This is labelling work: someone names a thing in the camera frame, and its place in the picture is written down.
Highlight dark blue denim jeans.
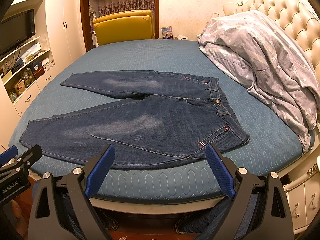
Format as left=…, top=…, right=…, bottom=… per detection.
left=20, top=71, right=249, bottom=170

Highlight white bedside cabinet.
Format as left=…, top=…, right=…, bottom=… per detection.
left=283, top=157, right=319, bottom=235

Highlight grey star pattern duvet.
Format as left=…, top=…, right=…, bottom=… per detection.
left=198, top=10, right=319, bottom=152

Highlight black flat television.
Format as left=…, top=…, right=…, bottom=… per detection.
left=0, top=9, right=35, bottom=55

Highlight white wardrobe shelf unit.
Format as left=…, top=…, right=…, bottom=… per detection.
left=1, top=0, right=86, bottom=151

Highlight small picture box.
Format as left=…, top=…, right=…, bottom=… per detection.
left=162, top=26, right=174, bottom=39

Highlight yellow armchair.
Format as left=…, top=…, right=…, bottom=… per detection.
left=93, top=10, right=155, bottom=46

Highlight cream tufted headboard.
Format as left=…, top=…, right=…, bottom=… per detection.
left=223, top=0, right=320, bottom=76

